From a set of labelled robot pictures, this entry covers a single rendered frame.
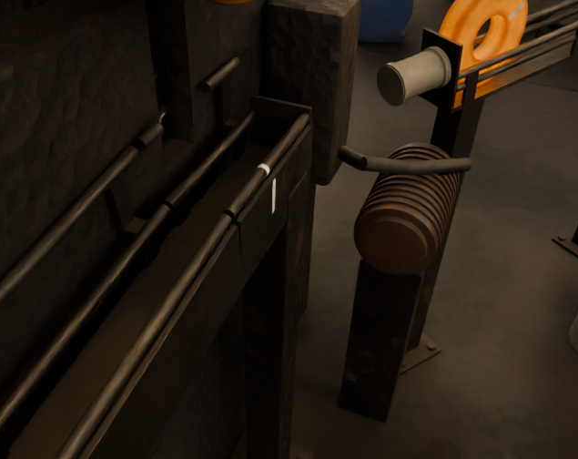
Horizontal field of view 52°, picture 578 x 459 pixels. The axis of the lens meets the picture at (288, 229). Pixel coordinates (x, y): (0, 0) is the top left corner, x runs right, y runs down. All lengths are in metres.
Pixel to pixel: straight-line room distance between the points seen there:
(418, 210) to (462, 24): 0.26
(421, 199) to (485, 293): 0.70
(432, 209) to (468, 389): 0.56
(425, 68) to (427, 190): 0.17
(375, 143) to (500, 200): 0.46
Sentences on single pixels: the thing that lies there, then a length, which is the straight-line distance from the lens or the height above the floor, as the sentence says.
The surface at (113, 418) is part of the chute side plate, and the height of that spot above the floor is 0.68.
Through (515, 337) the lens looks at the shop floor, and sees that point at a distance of 1.46.
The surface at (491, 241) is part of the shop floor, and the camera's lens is 1.70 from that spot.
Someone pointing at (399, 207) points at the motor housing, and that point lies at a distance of 0.85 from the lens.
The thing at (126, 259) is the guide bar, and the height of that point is 0.70.
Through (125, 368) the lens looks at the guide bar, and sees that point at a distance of 0.43.
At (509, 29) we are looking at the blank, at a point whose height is 0.71.
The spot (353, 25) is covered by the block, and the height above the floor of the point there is 0.77.
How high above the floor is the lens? 1.03
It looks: 40 degrees down
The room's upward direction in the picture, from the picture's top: 2 degrees clockwise
